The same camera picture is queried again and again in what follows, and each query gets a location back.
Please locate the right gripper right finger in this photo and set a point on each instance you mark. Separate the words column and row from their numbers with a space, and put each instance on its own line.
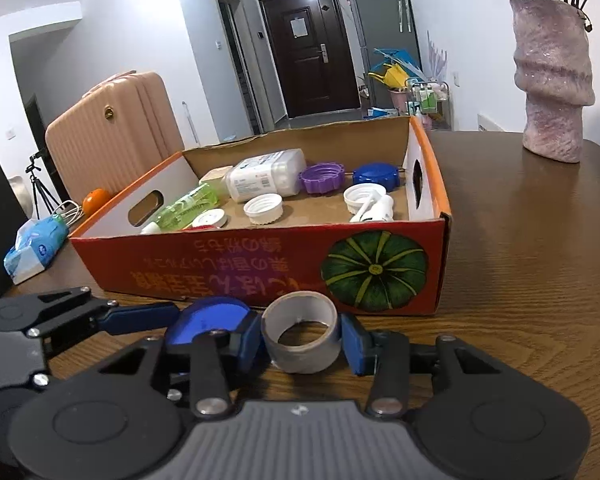
column 383, row 355

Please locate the pink suitcase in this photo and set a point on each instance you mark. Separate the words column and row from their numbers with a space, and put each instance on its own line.
column 117, row 132

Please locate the white jar lid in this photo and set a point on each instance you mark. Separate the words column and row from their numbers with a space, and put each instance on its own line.
column 212, row 218

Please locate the green liquid bottle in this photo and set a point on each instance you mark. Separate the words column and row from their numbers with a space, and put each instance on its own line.
column 183, row 211

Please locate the pink textured vase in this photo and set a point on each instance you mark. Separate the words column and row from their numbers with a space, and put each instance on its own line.
column 554, row 70

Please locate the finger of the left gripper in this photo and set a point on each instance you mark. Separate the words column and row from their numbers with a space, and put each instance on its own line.
column 128, row 320

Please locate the blue tissue pack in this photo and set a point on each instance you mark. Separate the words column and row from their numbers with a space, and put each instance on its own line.
column 37, row 243

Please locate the white ribbed cap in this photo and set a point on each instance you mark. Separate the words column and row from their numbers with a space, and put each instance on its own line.
column 264, row 209
column 355, row 196

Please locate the purple plastic lid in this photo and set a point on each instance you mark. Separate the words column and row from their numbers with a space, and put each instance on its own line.
column 322, row 178

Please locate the grey refrigerator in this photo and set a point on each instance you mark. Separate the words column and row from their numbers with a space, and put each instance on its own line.
column 384, row 25

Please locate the orange fruit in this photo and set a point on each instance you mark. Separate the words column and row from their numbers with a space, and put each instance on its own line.
column 95, row 200

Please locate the black camera tripod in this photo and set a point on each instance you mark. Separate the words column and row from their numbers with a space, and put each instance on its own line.
column 40, row 193

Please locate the blue plastic lid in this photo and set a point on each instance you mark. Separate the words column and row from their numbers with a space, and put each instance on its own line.
column 380, row 173

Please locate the wire rack with bottles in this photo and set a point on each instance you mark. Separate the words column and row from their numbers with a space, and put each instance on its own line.
column 430, row 102

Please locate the yellow watering can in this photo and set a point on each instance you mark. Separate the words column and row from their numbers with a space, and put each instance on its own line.
column 392, row 76

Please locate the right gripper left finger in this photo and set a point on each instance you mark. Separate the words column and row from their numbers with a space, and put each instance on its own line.
column 220, row 361

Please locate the blue round lid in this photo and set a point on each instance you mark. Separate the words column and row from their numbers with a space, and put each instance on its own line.
column 203, row 315

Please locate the red cardboard box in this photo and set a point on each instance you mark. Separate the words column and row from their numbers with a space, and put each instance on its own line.
column 391, row 267

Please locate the white pill bottle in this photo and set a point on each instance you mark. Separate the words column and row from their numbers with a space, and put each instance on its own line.
column 376, row 208

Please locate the dark entrance door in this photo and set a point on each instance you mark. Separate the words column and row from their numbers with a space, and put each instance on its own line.
column 312, row 56

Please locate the clear tape roll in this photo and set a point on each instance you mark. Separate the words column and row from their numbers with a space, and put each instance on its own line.
column 301, row 332

